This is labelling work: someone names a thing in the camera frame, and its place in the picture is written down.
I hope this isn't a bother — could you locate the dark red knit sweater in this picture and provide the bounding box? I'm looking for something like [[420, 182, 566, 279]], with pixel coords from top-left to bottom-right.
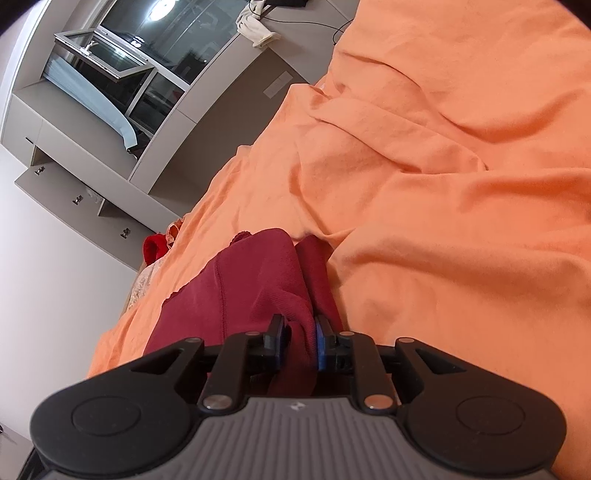
[[145, 229, 342, 397]]

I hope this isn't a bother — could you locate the pink patterned pillow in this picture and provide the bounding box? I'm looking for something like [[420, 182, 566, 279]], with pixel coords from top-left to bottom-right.
[[122, 217, 184, 313]]

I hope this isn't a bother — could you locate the bright red small garment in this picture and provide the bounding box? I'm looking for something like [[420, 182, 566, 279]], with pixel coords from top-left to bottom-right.
[[142, 233, 174, 266]]

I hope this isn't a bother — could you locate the orange bed blanket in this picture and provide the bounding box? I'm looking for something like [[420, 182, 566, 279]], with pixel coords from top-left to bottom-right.
[[90, 1, 590, 479]]

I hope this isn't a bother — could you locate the grey built-in shelf unit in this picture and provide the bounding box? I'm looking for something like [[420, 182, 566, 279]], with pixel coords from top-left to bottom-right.
[[1, 1, 358, 268]]

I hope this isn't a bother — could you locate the light blue curtain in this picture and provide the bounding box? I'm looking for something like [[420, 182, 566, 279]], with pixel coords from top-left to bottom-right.
[[43, 54, 138, 150]]

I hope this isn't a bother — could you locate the white cloth on ledge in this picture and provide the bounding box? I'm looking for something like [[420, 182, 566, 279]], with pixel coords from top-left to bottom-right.
[[235, 1, 281, 49]]

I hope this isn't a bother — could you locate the black cloth on ledge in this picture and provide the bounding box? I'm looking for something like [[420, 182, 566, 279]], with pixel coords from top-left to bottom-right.
[[266, 0, 308, 8]]

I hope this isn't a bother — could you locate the wall socket plate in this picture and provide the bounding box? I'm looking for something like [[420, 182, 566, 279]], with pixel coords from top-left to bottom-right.
[[263, 71, 294, 99]]

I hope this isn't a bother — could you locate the window with metal frame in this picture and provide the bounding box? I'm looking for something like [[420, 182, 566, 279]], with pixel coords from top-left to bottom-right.
[[50, 1, 246, 156]]

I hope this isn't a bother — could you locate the black cable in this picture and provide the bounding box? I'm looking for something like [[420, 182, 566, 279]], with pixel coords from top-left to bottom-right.
[[246, 0, 357, 47]]

